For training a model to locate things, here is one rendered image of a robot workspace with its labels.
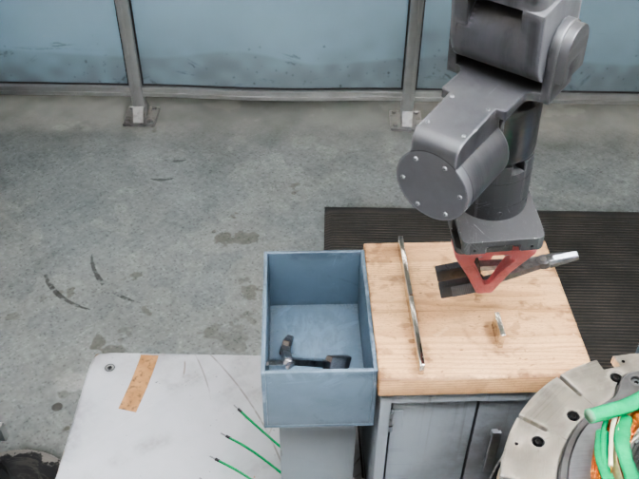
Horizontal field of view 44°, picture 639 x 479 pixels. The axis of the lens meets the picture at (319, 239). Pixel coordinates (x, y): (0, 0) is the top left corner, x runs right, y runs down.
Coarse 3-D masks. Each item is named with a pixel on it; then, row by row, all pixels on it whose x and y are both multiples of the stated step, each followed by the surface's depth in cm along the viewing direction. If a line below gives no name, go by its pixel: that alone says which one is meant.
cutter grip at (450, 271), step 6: (444, 264) 72; (450, 264) 72; (456, 264) 72; (438, 270) 72; (444, 270) 72; (450, 270) 72; (456, 270) 72; (462, 270) 72; (480, 270) 72; (438, 276) 72; (444, 276) 72; (450, 276) 72; (456, 276) 72; (462, 276) 72
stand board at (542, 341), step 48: (384, 288) 81; (432, 288) 81; (528, 288) 82; (384, 336) 76; (432, 336) 76; (480, 336) 76; (528, 336) 76; (576, 336) 77; (384, 384) 73; (432, 384) 73; (480, 384) 73; (528, 384) 74
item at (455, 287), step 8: (448, 280) 71; (456, 280) 71; (464, 280) 70; (440, 288) 71; (448, 288) 71; (456, 288) 71; (464, 288) 71; (472, 288) 71; (440, 296) 71; (448, 296) 71; (456, 296) 71
